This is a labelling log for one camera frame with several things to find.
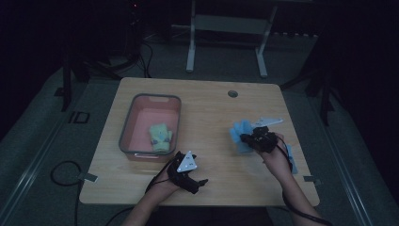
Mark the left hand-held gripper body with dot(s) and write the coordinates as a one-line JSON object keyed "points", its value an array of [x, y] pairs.
{"points": [[185, 171]]}

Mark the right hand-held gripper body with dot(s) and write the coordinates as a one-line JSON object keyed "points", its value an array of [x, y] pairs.
{"points": [[263, 139]]}

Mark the green sock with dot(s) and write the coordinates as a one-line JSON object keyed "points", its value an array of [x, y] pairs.
{"points": [[163, 148]]}

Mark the green glove with face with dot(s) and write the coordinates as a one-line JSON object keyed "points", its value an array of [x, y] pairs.
{"points": [[159, 133]]}

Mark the pink bin with grey rim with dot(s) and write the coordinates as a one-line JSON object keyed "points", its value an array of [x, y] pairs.
{"points": [[147, 119]]}

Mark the person's left hand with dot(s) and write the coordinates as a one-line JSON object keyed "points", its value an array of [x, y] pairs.
{"points": [[166, 185]]}

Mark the person's right hand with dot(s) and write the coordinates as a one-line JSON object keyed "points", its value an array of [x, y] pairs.
{"points": [[276, 163]]}

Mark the grey table edge clamp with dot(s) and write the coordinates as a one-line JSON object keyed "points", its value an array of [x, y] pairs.
{"points": [[312, 180], [88, 177]]}

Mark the black tripod stand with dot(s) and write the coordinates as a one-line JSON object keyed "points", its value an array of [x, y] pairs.
{"points": [[323, 91]]}

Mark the white metal desk frame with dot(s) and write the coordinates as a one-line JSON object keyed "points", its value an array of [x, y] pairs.
{"points": [[226, 23]]}

